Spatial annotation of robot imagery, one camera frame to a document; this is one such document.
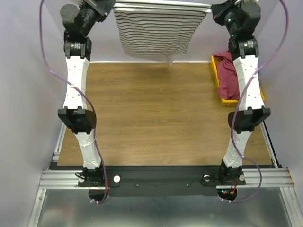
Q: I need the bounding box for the black white striped tank top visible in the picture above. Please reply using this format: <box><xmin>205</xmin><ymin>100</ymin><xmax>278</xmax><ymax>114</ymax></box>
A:
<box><xmin>113</xmin><ymin>0</ymin><xmax>211</xmax><ymax>63</ymax></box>

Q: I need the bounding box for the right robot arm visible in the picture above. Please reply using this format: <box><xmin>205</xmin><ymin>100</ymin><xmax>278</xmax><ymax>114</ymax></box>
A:
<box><xmin>211</xmin><ymin>0</ymin><xmax>271</xmax><ymax>184</ymax></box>

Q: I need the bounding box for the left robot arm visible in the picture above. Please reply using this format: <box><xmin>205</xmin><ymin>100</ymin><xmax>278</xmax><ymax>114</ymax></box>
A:
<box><xmin>58</xmin><ymin>0</ymin><xmax>115</xmax><ymax>187</ymax></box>

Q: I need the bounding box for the maroon red tank top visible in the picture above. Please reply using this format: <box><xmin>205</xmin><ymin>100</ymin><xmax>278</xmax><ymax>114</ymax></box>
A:
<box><xmin>214</xmin><ymin>51</ymin><xmax>240</xmax><ymax>100</ymax></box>

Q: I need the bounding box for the yellow plastic bin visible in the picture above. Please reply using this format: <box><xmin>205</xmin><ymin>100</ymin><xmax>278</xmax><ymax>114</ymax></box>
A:
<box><xmin>211</xmin><ymin>54</ymin><xmax>265</xmax><ymax>106</ymax></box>

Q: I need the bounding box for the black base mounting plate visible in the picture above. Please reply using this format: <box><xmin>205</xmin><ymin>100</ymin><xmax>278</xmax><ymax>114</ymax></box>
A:
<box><xmin>40</xmin><ymin>166</ymin><xmax>245</xmax><ymax>200</ymax></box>

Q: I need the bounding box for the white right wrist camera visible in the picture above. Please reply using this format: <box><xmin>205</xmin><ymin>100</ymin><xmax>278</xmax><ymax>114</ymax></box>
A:
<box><xmin>234</xmin><ymin>0</ymin><xmax>259</xmax><ymax>5</ymax></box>

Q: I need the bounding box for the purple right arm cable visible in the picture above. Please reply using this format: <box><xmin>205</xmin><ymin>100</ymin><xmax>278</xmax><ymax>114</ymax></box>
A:
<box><xmin>220</xmin><ymin>0</ymin><xmax>290</xmax><ymax>204</ymax></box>

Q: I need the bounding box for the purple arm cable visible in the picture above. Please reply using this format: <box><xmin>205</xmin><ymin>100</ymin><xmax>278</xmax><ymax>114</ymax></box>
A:
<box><xmin>39</xmin><ymin>0</ymin><xmax>111</xmax><ymax>205</ymax></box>
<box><xmin>220</xmin><ymin>0</ymin><xmax>290</xmax><ymax>204</ymax></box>

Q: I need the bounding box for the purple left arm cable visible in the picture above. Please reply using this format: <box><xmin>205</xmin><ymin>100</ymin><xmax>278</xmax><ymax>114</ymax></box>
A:
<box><xmin>39</xmin><ymin>0</ymin><xmax>111</xmax><ymax>205</ymax></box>

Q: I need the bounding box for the left aluminium side rail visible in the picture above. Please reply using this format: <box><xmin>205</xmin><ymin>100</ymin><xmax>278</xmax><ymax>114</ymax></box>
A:
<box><xmin>53</xmin><ymin>124</ymin><xmax>66</xmax><ymax>162</ymax></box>

